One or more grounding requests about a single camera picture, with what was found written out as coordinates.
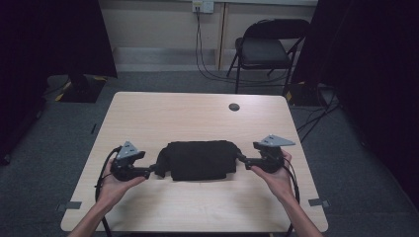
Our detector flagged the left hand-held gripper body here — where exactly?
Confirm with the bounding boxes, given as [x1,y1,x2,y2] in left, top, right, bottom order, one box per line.
[110,140,147,183]

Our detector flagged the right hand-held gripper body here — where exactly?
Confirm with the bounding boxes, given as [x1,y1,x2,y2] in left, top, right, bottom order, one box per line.
[252,133,296,175]

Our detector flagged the black cloth garment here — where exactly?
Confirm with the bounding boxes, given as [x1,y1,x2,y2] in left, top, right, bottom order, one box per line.
[154,139,244,182]

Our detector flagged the person's right hand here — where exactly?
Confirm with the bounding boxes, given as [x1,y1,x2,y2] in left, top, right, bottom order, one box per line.
[250,149,296,204]

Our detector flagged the person's left hand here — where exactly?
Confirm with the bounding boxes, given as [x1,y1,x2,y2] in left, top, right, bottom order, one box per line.
[96,157,148,212]

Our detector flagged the grey floor tape strip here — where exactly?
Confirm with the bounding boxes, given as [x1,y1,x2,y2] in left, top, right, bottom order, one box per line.
[55,200,83,212]
[307,197,332,208]

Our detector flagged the black stand base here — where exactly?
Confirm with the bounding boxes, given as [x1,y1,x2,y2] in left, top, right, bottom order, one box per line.
[58,72,109,104]

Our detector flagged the black folding chair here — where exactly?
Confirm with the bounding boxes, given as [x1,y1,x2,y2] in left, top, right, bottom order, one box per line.
[226,18,311,97]

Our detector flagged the dark curtain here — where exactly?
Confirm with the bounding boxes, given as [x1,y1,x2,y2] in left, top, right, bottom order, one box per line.
[0,0,119,166]
[291,0,419,200]

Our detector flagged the left hand-held gripper cable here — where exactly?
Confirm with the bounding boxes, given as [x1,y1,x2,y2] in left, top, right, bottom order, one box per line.
[94,145,124,202]

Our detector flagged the hand-held gripper cable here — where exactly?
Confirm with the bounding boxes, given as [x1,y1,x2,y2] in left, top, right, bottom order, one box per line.
[94,145,124,202]
[282,157,301,205]

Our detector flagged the right hand-held gripper cable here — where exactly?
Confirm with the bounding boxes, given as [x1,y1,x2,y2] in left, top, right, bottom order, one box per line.
[282,157,301,205]

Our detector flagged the black floor cables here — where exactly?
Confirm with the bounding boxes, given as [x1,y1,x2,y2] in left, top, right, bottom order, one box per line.
[295,84,341,143]

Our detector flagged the wooden wall strip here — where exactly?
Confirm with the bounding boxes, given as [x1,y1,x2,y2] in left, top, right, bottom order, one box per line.
[214,2,229,71]

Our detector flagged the white wall outlet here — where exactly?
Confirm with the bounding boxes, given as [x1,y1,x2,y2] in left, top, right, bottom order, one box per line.
[192,0,215,15]

